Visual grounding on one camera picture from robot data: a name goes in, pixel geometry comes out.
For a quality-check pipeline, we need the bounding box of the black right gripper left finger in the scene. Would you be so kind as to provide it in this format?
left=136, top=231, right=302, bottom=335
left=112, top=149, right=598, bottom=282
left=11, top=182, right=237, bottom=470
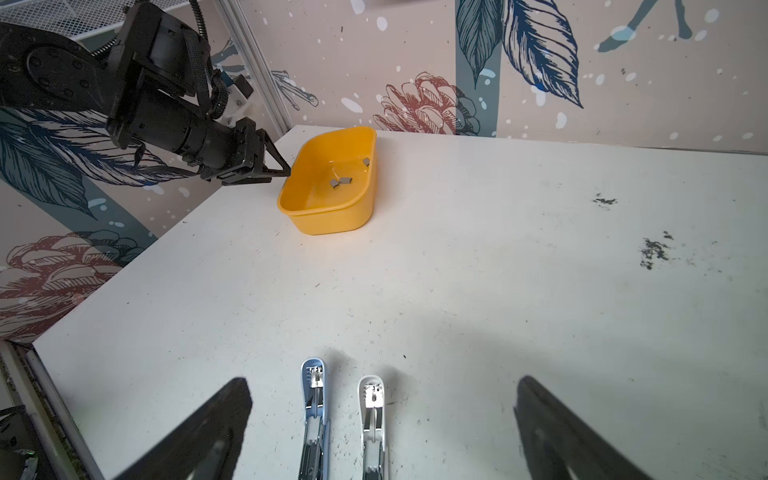
left=118, top=377, right=252, bottom=479

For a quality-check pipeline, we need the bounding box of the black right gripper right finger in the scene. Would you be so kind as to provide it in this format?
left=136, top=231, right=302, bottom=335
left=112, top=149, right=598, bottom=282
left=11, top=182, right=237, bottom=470
left=515, top=376, right=649, bottom=479

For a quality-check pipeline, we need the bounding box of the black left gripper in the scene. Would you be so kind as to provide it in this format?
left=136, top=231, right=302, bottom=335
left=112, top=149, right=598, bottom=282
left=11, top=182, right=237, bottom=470
left=203, top=118, right=291, bottom=185

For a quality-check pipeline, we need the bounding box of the yellow plastic tray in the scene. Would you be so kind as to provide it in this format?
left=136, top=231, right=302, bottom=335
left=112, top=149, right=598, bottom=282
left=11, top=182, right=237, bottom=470
left=278, top=126, right=378, bottom=235

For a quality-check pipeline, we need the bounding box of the light blue stapler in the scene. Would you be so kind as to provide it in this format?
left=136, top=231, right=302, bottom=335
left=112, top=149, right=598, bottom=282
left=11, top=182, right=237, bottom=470
left=298, top=358, right=330, bottom=480

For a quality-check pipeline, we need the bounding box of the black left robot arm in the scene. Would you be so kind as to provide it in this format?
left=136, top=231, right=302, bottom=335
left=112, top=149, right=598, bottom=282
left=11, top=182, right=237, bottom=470
left=1, top=1, right=291, bottom=185

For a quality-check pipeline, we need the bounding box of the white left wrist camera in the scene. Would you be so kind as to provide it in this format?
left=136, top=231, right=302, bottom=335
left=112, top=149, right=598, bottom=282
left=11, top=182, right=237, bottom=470
left=217, top=70, right=256, bottom=127

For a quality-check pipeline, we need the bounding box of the aluminium frame corner post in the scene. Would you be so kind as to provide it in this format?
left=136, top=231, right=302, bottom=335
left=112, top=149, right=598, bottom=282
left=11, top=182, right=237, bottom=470
left=213, top=0, right=293, bottom=136

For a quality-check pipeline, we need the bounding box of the white wire mesh basket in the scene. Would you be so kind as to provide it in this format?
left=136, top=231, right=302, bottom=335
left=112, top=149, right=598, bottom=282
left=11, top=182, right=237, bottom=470
left=0, top=0, right=193, bottom=42

